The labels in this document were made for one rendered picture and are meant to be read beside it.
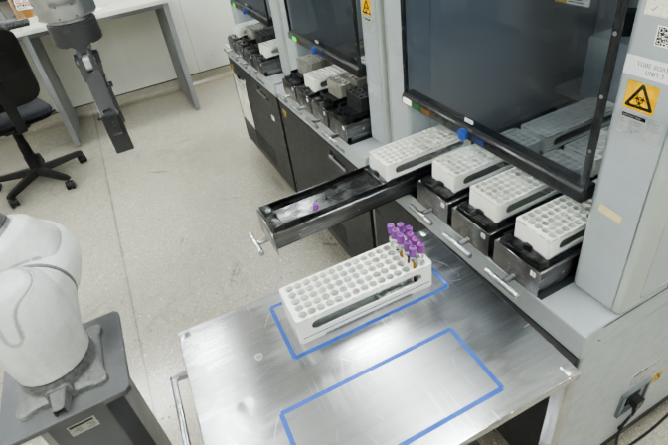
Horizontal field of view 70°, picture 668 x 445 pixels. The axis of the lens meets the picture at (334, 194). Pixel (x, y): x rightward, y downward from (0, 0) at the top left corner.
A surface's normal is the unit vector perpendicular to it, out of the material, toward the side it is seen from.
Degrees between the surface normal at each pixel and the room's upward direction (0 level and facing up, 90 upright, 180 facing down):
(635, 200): 90
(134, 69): 90
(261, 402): 0
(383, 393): 0
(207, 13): 90
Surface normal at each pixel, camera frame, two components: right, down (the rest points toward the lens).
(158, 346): -0.12, -0.81
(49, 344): 0.82, 0.21
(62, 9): 0.45, 0.47
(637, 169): -0.88, 0.36
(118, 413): 0.94, 0.08
